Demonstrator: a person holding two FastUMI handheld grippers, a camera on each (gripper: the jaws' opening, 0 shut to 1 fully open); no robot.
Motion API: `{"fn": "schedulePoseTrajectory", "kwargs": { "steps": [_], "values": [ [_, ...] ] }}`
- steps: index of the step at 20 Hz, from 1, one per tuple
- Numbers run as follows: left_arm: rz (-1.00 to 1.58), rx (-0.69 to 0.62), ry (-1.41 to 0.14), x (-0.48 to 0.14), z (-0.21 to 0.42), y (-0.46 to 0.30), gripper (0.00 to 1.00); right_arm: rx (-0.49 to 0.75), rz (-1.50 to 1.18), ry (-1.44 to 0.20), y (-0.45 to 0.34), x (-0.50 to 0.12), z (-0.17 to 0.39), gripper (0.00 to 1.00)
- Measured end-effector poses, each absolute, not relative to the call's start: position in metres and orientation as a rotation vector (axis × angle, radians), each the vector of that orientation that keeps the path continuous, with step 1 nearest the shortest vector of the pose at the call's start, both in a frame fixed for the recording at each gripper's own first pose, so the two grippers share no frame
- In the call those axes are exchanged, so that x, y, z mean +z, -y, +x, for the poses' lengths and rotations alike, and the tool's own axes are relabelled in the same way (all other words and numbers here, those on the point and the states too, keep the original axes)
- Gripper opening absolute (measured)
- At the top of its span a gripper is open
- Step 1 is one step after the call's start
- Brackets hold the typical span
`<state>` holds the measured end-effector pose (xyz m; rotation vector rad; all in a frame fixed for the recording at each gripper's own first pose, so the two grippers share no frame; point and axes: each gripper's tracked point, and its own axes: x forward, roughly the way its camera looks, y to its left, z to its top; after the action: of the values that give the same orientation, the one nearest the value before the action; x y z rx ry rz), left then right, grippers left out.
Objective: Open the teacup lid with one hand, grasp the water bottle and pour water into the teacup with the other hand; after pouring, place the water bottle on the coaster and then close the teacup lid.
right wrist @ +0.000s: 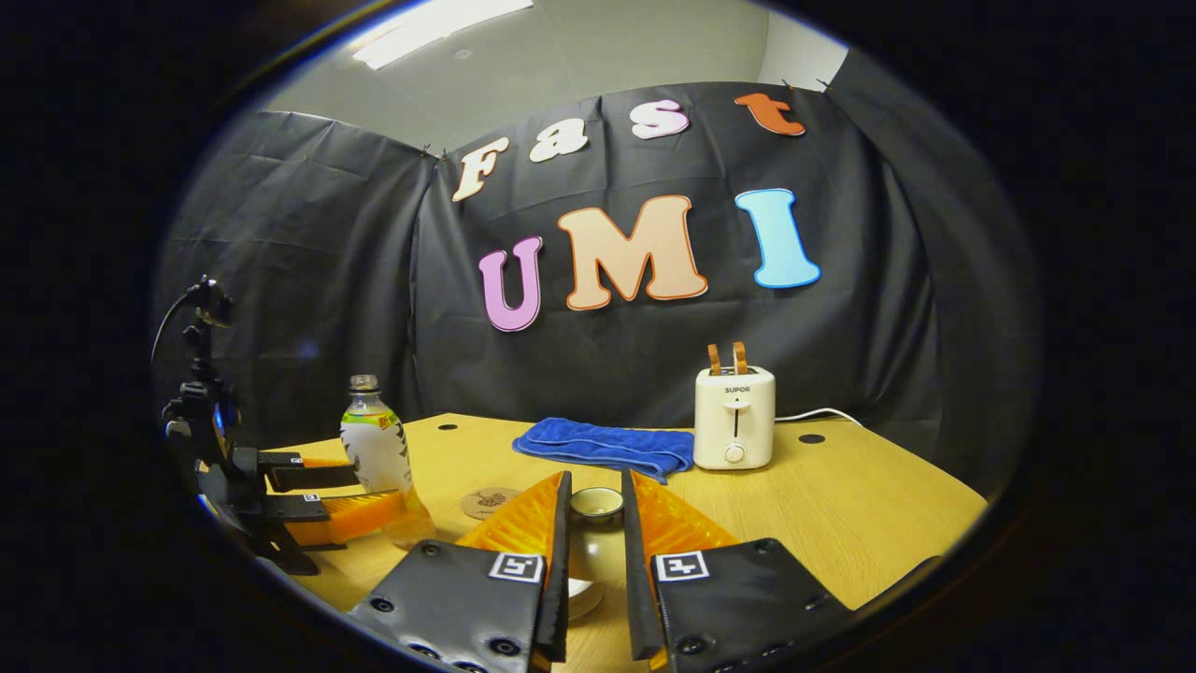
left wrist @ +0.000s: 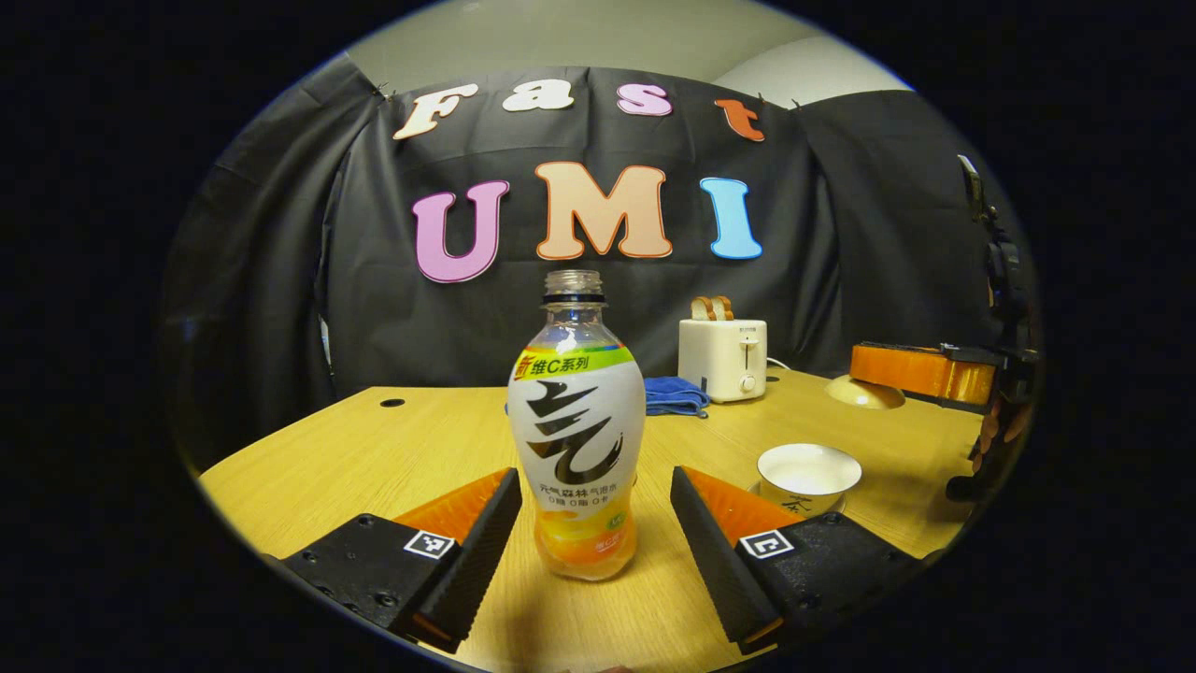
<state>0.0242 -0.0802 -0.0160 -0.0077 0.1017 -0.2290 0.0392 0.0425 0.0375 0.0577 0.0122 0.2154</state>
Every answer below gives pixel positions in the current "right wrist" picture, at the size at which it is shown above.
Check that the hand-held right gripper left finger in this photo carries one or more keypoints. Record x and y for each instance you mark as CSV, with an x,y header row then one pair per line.
x,y
559,579

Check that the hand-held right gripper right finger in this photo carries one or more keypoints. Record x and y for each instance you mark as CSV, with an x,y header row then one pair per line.
x,y
635,579

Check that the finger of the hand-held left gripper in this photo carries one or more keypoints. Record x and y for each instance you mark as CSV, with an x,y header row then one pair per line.
x,y
346,519
308,477

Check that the white labelled water bottle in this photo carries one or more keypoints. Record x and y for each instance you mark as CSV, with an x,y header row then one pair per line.
x,y
378,449

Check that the cream teacup lid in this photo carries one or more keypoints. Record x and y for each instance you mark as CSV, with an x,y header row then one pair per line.
x,y
596,505

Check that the round wooden coaster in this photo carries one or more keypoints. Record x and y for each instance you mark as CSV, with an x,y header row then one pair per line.
x,y
486,505

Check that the cream ceramic saucer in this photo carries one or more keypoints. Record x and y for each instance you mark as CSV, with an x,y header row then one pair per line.
x,y
584,598

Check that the blue towel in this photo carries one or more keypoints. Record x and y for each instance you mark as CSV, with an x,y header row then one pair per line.
x,y
607,444

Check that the white toaster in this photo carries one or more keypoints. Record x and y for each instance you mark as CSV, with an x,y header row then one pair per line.
x,y
733,421

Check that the toast bread slice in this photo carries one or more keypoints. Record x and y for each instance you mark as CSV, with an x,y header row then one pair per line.
x,y
740,357
714,360

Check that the black backdrop cloth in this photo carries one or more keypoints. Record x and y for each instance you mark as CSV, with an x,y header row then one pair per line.
x,y
308,234

